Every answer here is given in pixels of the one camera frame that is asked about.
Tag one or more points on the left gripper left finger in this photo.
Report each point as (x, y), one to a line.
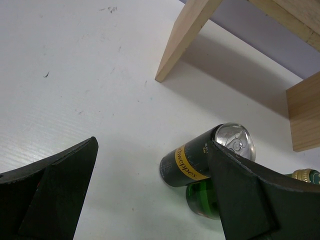
(43, 200)

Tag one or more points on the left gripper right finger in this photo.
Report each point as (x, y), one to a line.
(257, 203)

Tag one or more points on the wooden two-tier shelf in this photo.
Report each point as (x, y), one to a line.
(300, 17)

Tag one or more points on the green glass bottle left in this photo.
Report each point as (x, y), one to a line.
(202, 199)

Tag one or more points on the green glass bottle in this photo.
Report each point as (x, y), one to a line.
(307, 175)
(202, 199)

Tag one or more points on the green glass bottle right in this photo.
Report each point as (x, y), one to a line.
(307, 175)

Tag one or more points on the black can rear left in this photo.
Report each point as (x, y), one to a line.
(188, 163)

